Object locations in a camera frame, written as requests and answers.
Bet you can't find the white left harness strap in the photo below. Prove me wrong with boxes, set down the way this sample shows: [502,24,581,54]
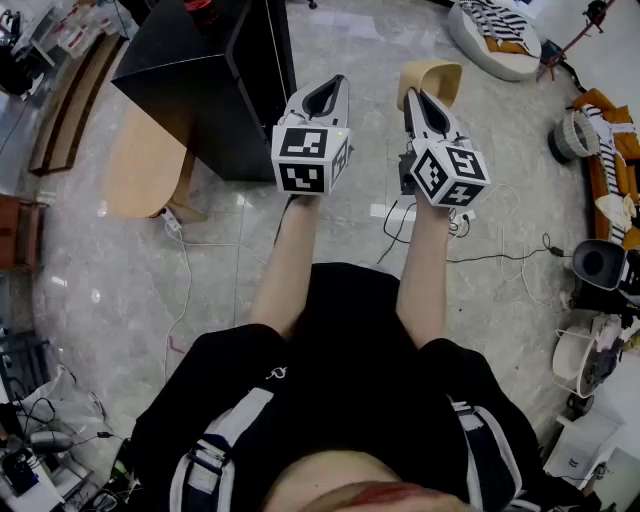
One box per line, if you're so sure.
[168,386,276,512]

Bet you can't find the light wooden table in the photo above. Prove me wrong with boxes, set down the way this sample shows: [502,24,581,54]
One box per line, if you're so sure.
[101,103,207,225]

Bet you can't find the white power strip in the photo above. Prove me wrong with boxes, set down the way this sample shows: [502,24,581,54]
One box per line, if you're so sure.
[160,206,185,234]
[446,208,477,240]

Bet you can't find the white harness strap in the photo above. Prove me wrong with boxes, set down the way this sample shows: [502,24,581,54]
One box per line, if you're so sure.
[168,386,276,512]
[446,396,525,512]

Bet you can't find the grey ribbed basket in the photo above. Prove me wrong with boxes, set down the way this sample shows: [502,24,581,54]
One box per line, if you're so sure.
[546,110,600,166]

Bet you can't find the person's left forearm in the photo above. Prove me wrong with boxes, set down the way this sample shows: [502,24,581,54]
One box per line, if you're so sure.
[248,193,322,342]

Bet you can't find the beige wooden stool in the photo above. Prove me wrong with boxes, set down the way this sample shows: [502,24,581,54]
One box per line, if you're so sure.
[396,58,464,113]

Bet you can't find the black glossy panel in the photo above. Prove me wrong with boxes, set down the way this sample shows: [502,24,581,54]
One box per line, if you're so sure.
[111,0,297,184]

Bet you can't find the striped cloth on sofa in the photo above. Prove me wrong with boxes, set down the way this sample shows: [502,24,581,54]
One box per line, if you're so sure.
[579,103,640,246]

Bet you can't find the brown wooden boards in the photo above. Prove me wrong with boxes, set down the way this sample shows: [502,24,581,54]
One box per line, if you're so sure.
[27,32,127,177]

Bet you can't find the person's black shirt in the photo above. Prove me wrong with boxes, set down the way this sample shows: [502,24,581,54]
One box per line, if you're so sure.
[128,261,547,512]

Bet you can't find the clear plastic bag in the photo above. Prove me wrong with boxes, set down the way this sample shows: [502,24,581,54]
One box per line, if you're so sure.
[13,366,107,452]

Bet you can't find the red plastic item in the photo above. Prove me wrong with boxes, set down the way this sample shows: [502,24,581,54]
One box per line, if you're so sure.
[183,0,220,27]

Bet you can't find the person's right forearm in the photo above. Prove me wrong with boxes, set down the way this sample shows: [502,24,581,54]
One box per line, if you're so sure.
[393,199,452,351]

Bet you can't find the white bean bag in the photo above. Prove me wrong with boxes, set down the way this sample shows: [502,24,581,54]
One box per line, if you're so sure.
[446,0,544,84]

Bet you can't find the brown wooden cabinet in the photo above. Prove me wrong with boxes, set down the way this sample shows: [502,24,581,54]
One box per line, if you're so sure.
[0,192,47,274]

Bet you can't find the orange sofa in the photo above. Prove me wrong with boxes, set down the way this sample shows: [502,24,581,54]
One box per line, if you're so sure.
[571,87,640,247]

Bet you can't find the black round bin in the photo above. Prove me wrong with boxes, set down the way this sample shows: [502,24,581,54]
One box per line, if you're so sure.
[571,238,630,292]

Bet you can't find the white cabinet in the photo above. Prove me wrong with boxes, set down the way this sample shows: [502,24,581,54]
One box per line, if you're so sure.
[541,408,627,492]

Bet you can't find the striped cloth on bean bag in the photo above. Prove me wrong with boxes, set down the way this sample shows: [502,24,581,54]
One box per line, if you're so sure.
[458,0,532,55]

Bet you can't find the long white cable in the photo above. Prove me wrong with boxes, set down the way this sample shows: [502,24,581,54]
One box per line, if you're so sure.
[162,219,270,384]

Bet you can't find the red and white packets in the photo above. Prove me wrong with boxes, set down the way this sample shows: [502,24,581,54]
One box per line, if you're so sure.
[56,3,110,57]

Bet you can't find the white right harness strap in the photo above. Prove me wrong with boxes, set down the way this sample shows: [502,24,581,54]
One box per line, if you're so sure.
[446,396,525,512]

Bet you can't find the thin white cable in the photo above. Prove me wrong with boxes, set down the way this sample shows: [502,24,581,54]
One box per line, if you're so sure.
[491,181,557,310]

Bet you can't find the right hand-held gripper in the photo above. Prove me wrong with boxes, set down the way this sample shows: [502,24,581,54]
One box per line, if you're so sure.
[398,87,492,209]

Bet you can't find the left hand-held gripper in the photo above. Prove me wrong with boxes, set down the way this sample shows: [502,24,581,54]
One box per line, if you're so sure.
[271,74,355,197]

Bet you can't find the red metal stand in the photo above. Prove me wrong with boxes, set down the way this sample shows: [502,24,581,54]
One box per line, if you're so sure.
[536,0,617,82]

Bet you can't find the black floor cable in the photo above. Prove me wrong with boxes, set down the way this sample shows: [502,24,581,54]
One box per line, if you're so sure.
[376,198,567,266]

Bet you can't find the person's face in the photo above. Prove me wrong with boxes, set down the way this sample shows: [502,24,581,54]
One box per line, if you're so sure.
[261,449,476,512]

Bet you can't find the white wire basket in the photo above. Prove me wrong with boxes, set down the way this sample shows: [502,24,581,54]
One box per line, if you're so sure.
[551,323,600,400]

